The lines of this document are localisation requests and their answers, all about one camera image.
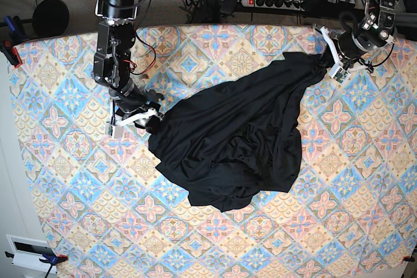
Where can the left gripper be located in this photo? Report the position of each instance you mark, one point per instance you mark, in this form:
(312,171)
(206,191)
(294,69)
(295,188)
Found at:
(346,50)

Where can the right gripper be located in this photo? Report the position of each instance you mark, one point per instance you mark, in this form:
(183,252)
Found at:
(139,107)

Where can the black t-shirt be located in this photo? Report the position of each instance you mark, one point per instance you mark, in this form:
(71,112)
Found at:
(227,143)

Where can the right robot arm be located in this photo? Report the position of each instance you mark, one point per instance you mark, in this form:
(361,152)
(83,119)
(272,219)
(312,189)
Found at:
(114,69)

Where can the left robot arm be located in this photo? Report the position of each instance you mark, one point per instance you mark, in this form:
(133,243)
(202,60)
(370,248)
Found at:
(377,23)

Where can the white power strip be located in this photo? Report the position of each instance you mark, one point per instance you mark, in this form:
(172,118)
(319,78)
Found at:
(273,4)

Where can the patterned tablecloth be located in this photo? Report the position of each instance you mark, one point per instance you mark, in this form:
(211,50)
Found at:
(102,203)

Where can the black round stool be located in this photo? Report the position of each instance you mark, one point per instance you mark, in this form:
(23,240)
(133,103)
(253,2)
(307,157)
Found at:
(50,18)

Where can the red black clamp left edge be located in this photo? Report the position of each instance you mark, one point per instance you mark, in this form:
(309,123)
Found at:
(11,53)

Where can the blue clamp upper left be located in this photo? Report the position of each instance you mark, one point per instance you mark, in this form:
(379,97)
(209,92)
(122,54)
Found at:
(17,31)

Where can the blue clamp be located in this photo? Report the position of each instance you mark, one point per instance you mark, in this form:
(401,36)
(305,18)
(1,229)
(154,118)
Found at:
(49,260)
(17,31)

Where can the blue clamp lower left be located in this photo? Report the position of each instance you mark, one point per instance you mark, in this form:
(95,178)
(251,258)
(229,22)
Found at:
(49,260)

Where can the white floor outlet box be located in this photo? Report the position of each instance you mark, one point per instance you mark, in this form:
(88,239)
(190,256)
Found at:
(27,252)

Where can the red clamp lower right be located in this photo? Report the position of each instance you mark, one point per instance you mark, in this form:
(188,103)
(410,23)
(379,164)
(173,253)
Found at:
(409,259)

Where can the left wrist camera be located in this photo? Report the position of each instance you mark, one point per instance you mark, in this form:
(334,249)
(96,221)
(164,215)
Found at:
(339,74)

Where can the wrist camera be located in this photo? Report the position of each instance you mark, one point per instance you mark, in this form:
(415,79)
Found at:
(114,131)
(339,74)

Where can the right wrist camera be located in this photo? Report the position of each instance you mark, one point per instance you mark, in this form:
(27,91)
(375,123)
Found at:
(114,131)

